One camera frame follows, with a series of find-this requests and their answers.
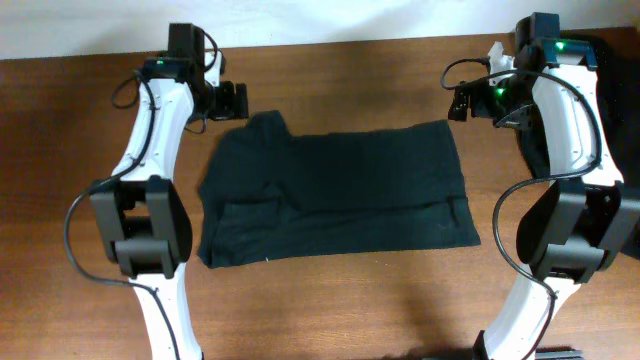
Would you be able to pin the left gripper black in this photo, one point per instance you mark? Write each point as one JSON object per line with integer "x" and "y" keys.
{"x": 239, "y": 100}

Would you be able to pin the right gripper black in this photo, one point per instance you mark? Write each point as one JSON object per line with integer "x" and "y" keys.
{"x": 482, "y": 108}

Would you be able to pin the black t-shirt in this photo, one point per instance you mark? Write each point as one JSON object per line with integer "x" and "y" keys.
{"x": 268, "y": 194}

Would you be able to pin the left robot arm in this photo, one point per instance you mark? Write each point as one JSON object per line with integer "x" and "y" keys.
{"x": 144, "y": 227}

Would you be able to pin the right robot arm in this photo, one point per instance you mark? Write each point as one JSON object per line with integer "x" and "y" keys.
{"x": 587, "y": 213}

